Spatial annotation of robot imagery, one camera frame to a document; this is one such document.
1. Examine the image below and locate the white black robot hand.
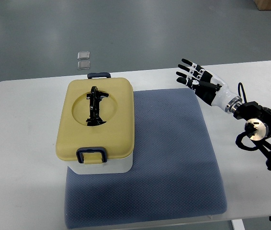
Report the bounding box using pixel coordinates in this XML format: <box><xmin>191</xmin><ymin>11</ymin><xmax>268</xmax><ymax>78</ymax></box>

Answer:
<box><xmin>176</xmin><ymin>58</ymin><xmax>242</xmax><ymax>113</ymax></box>

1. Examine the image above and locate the yellow box lid black handle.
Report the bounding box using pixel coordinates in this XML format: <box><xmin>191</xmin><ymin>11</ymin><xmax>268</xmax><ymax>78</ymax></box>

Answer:
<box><xmin>56</xmin><ymin>78</ymin><xmax>135</xmax><ymax>164</ymax></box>

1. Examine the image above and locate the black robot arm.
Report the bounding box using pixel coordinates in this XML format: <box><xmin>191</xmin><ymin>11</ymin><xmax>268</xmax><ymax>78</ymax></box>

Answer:
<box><xmin>230</xmin><ymin>102</ymin><xmax>271</xmax><ymax>171</ymax></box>

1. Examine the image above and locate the white storage box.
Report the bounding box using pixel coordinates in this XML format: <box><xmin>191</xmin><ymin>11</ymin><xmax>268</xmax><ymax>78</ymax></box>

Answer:
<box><xmin>66</xmin><ymin>152</ymin><xmax>133</xmax><ymax>174</ymax></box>

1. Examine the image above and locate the blue grey cushion mat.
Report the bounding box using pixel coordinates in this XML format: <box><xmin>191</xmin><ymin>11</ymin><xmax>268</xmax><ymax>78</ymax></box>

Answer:
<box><xmin>65</xmin><ymin>88</ymin><xmax>227</xmax><ymax>229</ymax></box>

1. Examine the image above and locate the lower metal floor plate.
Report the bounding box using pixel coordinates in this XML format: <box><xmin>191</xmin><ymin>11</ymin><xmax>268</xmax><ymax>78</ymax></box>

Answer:
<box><xmin>77</xmin><ymin>60</ymin><xmax>90</xmax><ymax>70</ymax></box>

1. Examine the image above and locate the metal floor plate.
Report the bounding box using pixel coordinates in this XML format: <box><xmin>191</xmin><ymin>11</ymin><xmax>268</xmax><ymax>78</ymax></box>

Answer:
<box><xmin>78</xmin><ymin>51</ymin><xmax>90</xmax><ymax>60</ymax></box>
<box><xmin>77</xmin><ymin>60</ymin><xmax>90</xmax><ymax>70</ymax></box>

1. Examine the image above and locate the upper metal floor plate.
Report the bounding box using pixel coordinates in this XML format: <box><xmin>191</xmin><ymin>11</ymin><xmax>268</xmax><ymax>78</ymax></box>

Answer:
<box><xmin>78</xmin><ymin>51</ymin><xmax>90</xmax><ymax>60</ymax></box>

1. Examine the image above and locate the white table leg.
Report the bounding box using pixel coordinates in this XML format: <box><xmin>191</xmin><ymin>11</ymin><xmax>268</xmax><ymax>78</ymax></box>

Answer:
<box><xmin>231</xmin><ymin>219</ymin><xmax>245</xmax><ymax>230</ymax></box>

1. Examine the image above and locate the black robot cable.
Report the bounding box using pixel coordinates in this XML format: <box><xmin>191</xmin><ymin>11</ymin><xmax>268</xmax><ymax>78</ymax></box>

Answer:
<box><xmin>237</xmin><ymin>82</ymin><xmax>248</xmax><ymax>104</ymax></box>

